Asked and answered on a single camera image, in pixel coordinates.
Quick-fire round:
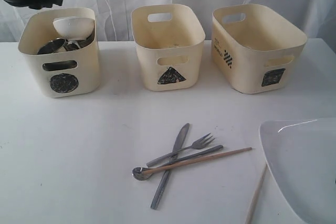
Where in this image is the white ceramic bowl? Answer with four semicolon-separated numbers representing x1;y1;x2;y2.
52;16;95;40

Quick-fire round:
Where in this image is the wooden chopstick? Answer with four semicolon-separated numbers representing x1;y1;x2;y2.
245;164;268;224
143;147;253;175

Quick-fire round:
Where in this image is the cream bin with circle mark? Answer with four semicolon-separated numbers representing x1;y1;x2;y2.
18;8;100;98

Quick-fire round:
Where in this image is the cream bin with triangle mark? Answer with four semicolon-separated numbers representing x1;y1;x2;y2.
131;4;205;91

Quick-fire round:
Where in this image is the steel spoon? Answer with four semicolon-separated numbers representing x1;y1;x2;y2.
132;145;224;181

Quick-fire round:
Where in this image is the steel table knife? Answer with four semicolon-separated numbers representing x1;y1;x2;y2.
150;123;191;210

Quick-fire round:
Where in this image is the steel fork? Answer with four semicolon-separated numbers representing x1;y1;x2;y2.
146;133;215;167

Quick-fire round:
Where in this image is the cream bin with square mark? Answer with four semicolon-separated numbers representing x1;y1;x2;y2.
211;4;308;94

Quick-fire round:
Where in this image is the white square plate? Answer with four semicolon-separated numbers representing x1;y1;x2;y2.
259;118;335;223

